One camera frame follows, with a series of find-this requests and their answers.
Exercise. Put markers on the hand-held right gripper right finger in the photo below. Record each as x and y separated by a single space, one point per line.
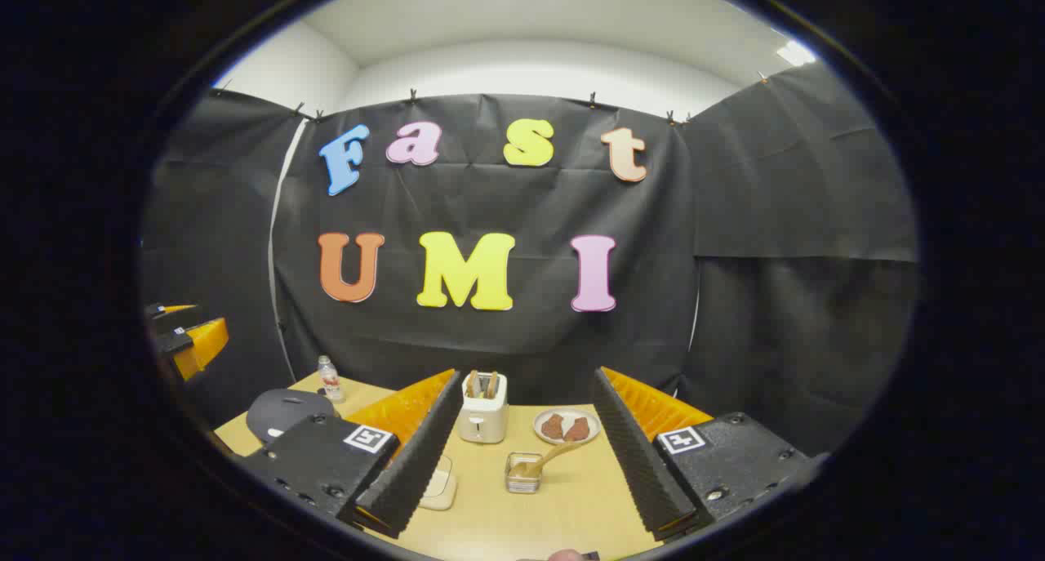
645 471

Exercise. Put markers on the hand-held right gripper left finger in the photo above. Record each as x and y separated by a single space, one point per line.
420 463

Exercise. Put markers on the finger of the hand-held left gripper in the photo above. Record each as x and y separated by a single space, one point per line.
167 310
204 345

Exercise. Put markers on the wooden spoon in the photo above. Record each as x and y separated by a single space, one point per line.
563 451

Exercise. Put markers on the dark grey rice cooker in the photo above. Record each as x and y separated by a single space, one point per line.
286 410

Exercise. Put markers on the white sectioned dish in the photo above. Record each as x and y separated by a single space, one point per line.
441 487

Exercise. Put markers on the white toaster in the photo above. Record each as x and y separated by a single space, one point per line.
482 422

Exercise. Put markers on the brown meat piece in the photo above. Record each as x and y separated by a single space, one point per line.
553 427
578 429

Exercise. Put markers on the toasted bread slice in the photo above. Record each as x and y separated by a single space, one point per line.
472 384
492 384

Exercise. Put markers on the round white plate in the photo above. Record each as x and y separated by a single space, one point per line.
566 418

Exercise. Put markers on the clear plastic water bottle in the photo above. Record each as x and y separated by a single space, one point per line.
330 381

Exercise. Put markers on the black backdrop cloth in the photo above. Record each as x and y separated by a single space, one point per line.
490 202

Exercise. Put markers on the ceiling light panel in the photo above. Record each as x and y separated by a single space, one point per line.
796 53

